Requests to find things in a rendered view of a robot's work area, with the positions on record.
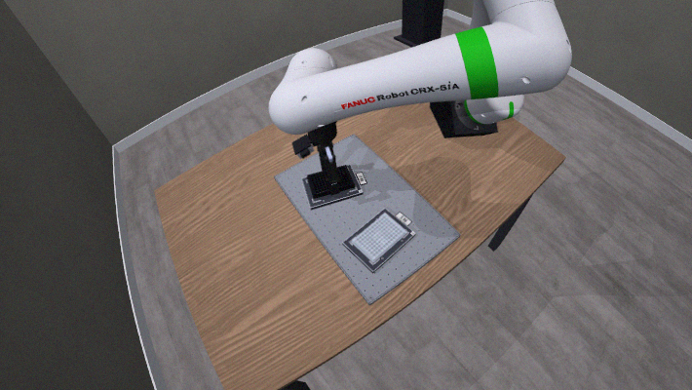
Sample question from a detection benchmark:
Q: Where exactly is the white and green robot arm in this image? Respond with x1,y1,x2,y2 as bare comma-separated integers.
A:
269,0,572,159

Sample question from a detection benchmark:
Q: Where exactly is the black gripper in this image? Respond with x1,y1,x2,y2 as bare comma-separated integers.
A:
307,123,340,195

